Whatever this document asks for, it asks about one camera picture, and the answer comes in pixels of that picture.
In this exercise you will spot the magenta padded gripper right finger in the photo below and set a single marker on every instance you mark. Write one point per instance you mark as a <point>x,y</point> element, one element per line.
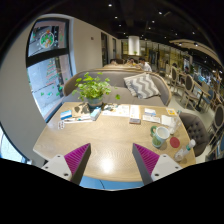
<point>152,166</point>

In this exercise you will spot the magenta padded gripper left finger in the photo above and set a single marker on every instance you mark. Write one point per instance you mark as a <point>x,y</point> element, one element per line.
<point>70,166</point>

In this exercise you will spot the clear plastic water bottle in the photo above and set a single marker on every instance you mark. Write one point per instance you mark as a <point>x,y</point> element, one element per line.
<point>184,151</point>

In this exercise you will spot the white and green mug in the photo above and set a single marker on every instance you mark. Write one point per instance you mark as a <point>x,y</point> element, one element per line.
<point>159,135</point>

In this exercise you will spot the red round coaster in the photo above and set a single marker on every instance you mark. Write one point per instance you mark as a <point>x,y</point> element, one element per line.
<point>174,142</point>

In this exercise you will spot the white paper napkin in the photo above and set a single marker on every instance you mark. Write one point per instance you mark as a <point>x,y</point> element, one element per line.
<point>166,120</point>

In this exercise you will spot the clear drinking glass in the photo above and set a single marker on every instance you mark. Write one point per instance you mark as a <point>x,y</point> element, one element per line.
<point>175,124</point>

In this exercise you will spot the white menu card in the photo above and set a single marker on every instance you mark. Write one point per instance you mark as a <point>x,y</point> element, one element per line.
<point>134,114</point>

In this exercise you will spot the blue card box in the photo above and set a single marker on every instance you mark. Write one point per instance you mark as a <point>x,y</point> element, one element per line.
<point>66,114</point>

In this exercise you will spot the light blue tissue pack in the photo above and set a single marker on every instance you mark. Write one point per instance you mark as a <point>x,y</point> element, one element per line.
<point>95,114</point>

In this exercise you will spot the yellow small card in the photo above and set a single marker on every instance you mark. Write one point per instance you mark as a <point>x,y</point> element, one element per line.
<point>171,111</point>

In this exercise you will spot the grey tufted chair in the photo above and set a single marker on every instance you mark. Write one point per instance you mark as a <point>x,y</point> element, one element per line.
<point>196,130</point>

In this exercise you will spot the white leaflet on table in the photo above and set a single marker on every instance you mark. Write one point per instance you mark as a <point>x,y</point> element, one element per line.
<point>116,110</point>

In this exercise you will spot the green potted plant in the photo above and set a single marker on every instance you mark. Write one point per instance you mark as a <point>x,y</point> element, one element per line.
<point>92,89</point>

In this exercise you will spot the grey chevron cushion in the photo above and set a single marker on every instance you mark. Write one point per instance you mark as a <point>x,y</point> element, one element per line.
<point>142,86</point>

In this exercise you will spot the grey curved sofa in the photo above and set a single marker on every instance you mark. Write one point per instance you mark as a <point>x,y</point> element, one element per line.
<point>122,90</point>

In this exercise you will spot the wooden dining chair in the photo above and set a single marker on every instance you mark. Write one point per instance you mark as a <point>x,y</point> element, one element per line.
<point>188,94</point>

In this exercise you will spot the person in white shirt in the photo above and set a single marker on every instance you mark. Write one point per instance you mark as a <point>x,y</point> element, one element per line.
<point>144,65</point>

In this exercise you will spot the white square pillar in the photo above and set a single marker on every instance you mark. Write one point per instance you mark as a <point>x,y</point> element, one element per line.
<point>133,45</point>

